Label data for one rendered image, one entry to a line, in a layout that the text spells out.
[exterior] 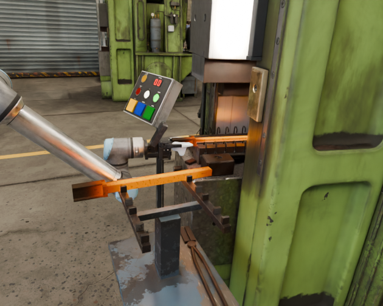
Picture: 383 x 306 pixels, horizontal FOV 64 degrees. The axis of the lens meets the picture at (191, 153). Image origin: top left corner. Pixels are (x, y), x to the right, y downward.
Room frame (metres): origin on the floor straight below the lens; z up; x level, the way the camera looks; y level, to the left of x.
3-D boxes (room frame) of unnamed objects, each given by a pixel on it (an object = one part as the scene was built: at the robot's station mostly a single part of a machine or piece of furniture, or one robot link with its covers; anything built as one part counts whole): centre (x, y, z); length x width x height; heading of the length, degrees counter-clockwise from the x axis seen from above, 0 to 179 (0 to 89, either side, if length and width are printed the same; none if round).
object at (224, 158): (1.16, -0.11, 0.95); 0.12 x 0.08 x 0.06; 105
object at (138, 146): (1.23, 0.23, 0.98); 0.10 x 0.05 x 0.09; 15
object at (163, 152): (1.25, 0.15, 0.97); 0.12 x 0.08 x 0.09; 105
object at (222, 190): (1.32, -0.23, 0.69); 0.56 x 0.38 x 0.45; 105
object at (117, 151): (1.21, 0.31, 0.97); 0.12 x 0.09 x 0.10; 105
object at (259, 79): (1.05, -0.21, 1.27); 0.09 x 0.02 x 0.17; 15
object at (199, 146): (1.37, -0.21, 0.96); 0.42 x 0.20 x 0.09; 105
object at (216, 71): (1.37, -0.21, 1.32); 0.42 x 0.20 x 0.10; 105
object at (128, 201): (0.75, 0.06, 1.02); 0.23 x 0.06 x 0.02; 114
